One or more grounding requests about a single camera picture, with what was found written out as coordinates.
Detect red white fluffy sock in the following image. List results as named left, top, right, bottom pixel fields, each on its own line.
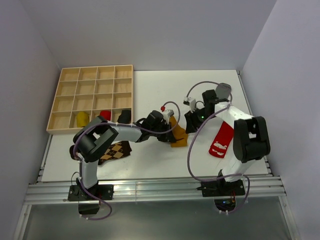
left=208, top=121, right=234, bottom=159

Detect rolled black sock in tray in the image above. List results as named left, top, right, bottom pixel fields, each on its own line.
left=117, top=109, right=132, bottom=124

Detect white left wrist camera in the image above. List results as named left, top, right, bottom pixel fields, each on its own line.
left=160, top=105, right=174, bottom=118

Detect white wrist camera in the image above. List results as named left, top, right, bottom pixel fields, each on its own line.
left=183, top=96, right=197, bottom=113
left=160, top=105, right=174, bottom=118

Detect rolled mustard sock in tray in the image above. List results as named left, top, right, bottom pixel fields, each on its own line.
left=76, top=111, right=90, bottom=128

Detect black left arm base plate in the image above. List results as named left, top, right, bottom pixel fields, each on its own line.
left=67, top=184, right=114, bottom=202

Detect grey sock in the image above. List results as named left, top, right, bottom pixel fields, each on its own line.
left=215, top=83, right=232, bottom=99

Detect aluminium rail frame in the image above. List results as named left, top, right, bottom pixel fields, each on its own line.
left=13, top=70, right=300, bottom=240

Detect brown argyle sock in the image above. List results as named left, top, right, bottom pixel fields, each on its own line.
left=98, top=141, right=132, bottom=166

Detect black box under rail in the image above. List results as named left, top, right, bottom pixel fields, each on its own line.
left=78, top=203, right=100, bottom=216

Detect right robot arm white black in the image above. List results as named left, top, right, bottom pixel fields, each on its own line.
left=183, top=89, right=271, bottom=197

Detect mustard yellow striped sock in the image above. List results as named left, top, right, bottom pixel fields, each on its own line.
left=169, top=116, right=188, bottom=148

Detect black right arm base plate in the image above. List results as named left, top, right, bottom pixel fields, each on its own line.
left=196, top=179, right=246, bottom=197

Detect rolled red sock in tray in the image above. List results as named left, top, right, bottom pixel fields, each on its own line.
left=99, top=110, right=112, bottom=121

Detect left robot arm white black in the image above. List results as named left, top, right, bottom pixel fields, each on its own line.
left=68, top=109, right=176, bottom=201

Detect wooden compartment tray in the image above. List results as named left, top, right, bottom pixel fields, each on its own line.
left=46, top=64, right=134, bottom=135

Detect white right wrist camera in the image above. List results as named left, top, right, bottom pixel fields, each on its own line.
left=183, top=96, right=197, bottom=113

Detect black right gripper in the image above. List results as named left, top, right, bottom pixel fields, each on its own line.
left=184, top=107, right=214, bottom=134

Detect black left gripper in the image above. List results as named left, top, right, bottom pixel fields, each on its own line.
left=150, top=121, right=176, bottom=143

